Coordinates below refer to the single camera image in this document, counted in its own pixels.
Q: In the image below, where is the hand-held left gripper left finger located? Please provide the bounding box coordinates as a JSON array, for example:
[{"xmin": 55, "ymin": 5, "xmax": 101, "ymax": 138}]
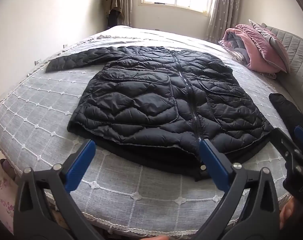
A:
[{"xmin": 13, "ymin": 139, "xmax": 104, "ymax": 240}]

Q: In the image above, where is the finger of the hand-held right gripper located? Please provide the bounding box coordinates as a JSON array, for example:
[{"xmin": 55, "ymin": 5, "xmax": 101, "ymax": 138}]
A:
[
  {"xmin": 293, "ymin": 125, "xmax": 303, "ymax": 147},
  {"xmin": 272, "ymin": 128, "xmax": 303, "ymax": 158}
]

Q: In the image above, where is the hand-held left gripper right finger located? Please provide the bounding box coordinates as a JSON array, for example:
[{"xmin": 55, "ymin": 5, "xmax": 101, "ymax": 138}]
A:
[{"xmin": 199, "ymin": 138, "xmax": 282, "ymax": 240}]

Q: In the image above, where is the black quilted down jacket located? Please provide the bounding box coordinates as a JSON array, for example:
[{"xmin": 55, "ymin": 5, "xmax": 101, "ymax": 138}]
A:
[{"xmin": 45, "ymin": 45, "xmax": 275, "ymax": 182}]

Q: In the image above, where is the person's right hand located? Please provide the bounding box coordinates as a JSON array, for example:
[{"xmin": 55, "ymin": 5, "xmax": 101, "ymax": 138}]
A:
[{"xmin": 279, "ymin": 197, "xmax": 303, "ymax": 230}]

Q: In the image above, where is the small black cloth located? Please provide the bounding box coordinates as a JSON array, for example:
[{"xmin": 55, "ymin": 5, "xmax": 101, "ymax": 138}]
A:
[{"xmin": 269, "ymin": 93, "xmax": 303, "ymax": 133}]

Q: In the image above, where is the bed with grey checked bedspread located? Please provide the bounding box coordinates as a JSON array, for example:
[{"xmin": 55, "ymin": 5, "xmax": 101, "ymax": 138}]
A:
[{"xmin": 0, "ymin": 25, "xmax": 295, "ymax": 233}]

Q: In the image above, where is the grey quilted headboard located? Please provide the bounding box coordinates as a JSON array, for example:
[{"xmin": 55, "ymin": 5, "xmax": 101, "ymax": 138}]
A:
[{"xmin": 263, "ymin": 23, "xmax": 303, "ymax": 103}]

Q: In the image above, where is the floral printed bag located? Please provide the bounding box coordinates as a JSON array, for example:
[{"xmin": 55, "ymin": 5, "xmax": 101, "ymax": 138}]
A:
[{"xmin": 0, "ymin": 158, "xmax": 20, "ymax": 232}]

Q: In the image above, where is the pink and grey pillow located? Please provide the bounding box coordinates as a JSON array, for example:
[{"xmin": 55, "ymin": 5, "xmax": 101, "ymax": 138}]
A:
[{"xmin": 249, "ymin": 19, "xmax": 291, "ymax": 73}]

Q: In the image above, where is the folded pink and grey quilt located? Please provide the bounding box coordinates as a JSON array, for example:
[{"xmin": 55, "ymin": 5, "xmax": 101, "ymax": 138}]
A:
[{"xmin": 218, "ymin": 24, "xmax": 287, "ymax": 72}]

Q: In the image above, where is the patterned curtain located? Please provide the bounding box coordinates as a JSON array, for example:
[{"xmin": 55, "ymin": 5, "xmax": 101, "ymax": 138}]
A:
[
  {"xmin": 118, "ymin": 0, "xmax": 143, "ymax": 28},
  {"xmin": 206, "ymin": 0, "xmax": 245, "ymax": 44}
]

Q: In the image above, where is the hanging olive coat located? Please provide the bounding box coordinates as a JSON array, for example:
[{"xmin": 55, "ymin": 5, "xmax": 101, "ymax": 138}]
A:
[{"xmin": 105, "ymin": 0, "xmax": 124, "ymax": 28}]

